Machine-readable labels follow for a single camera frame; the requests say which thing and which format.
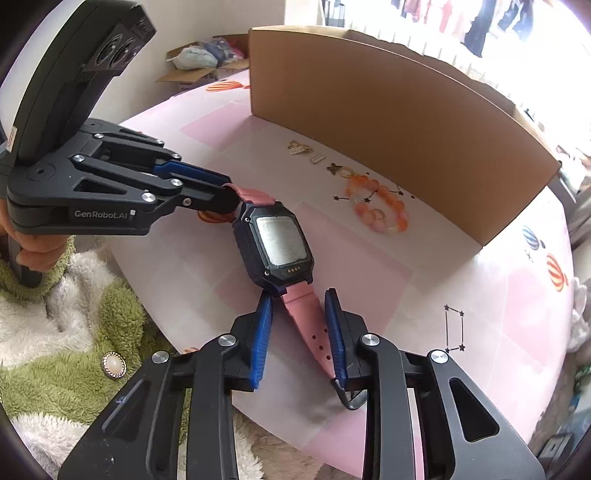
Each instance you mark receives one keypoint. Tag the pink printed tablecloth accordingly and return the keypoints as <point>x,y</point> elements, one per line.
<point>452,286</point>

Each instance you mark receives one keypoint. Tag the large cardboard box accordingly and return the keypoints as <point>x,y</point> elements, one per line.
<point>369,115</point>

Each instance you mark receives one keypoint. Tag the pale crumpled plastic bag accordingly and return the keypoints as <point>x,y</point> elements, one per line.
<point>196,57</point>

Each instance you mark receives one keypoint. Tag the person's left hand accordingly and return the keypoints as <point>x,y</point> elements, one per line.
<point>41,254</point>

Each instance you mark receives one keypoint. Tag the row of hanging clothes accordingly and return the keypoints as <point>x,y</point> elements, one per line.
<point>480,23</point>

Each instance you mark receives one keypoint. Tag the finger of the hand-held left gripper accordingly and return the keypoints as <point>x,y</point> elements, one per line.
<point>207,196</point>
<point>194,171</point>

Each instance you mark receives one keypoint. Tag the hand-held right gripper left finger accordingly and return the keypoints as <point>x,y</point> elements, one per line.
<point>263,341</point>

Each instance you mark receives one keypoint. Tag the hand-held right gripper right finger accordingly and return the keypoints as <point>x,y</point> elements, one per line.
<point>333,341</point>

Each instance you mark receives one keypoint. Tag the open cardboard box with bags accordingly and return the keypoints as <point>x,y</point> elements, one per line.
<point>184,79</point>

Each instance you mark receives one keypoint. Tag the person's left forearm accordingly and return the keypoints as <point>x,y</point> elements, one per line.
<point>18,290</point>

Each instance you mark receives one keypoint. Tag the gold butterfly charm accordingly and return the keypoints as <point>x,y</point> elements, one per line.
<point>334,169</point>

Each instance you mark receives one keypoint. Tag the green white fluffy garment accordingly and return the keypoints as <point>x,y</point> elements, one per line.
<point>69,383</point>

